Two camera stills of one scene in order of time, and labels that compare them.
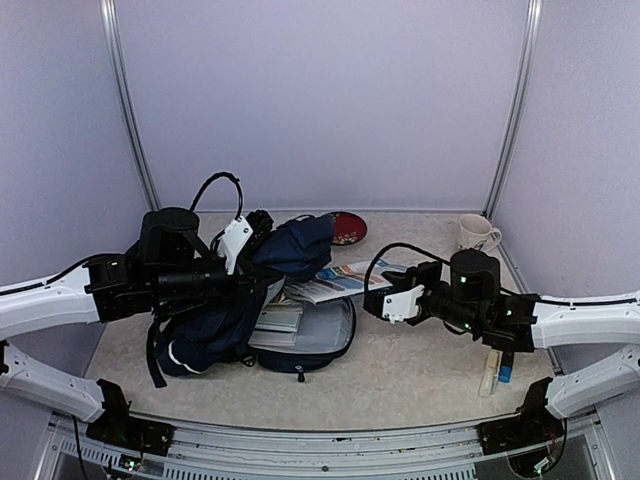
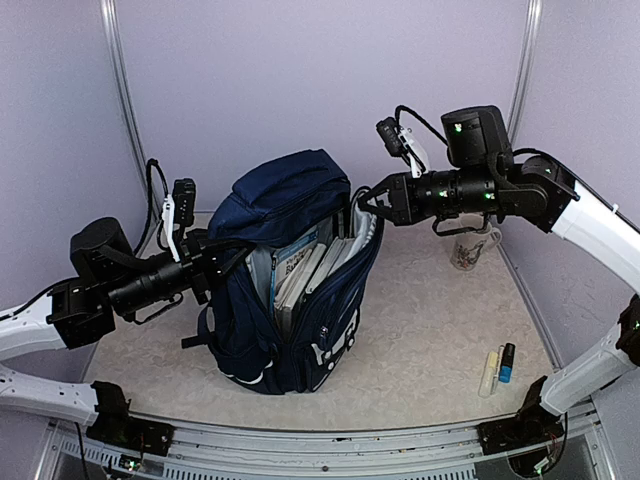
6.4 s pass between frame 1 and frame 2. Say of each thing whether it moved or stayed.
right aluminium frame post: stayed
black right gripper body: moved
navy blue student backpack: moved
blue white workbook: moved
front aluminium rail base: stayed
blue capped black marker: stayed
